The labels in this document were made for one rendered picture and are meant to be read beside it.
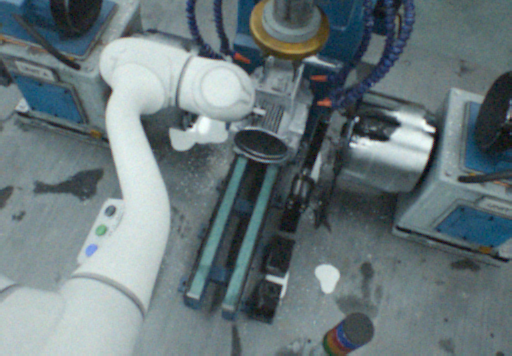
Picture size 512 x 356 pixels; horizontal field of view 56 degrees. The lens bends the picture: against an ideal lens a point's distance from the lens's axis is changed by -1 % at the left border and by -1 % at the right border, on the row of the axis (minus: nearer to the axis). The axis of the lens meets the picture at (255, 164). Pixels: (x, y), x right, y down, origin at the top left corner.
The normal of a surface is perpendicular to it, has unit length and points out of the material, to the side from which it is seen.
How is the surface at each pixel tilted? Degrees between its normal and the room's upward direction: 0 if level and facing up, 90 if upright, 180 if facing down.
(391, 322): 0
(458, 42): 0
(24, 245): 0
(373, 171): 73
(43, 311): 30
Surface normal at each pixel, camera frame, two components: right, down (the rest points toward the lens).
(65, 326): 0.14, -0.75
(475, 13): 0.07, -0.48
